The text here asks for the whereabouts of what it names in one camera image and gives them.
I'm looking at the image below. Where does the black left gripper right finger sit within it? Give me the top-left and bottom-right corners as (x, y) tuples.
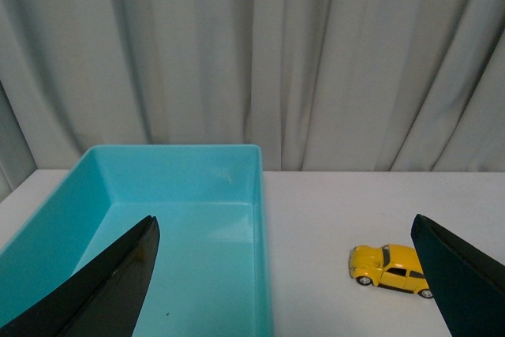
(410, 215), (504, 336)

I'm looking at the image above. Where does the grey pleated curtain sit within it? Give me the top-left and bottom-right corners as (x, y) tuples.
(1, 0), (504, 196)

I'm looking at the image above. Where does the turquoise plastic storage box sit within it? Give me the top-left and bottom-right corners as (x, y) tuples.
(1, 145), (273, 336)

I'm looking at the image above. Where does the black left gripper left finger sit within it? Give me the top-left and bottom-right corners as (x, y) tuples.
(1, 215), (160, 336)

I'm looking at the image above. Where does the yellow beetle toy car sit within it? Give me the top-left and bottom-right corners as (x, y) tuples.
(348, 244), (433, 299)

